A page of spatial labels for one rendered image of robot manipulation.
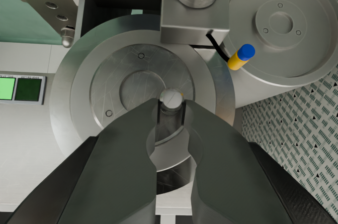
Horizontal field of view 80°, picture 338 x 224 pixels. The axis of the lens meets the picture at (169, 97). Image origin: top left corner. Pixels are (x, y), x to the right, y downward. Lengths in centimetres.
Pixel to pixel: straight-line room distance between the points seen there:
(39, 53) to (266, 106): 332
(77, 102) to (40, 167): 40
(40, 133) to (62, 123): 39
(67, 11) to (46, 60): 291
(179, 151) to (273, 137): 20
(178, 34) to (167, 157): 9
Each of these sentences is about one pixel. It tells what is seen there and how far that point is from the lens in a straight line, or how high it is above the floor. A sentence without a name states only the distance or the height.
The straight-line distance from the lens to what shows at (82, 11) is 21.
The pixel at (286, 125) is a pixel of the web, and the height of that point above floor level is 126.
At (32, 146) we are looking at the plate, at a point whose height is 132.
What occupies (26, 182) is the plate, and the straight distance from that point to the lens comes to 58.
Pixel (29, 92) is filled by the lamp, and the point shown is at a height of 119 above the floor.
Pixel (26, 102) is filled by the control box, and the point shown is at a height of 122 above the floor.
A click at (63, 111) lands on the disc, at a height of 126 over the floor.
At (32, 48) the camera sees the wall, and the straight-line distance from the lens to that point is 356.
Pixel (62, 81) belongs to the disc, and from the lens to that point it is 18.
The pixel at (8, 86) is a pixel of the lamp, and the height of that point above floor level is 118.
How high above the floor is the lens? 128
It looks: 10 degrees down
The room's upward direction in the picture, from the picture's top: 178 degrees counter-clockwise
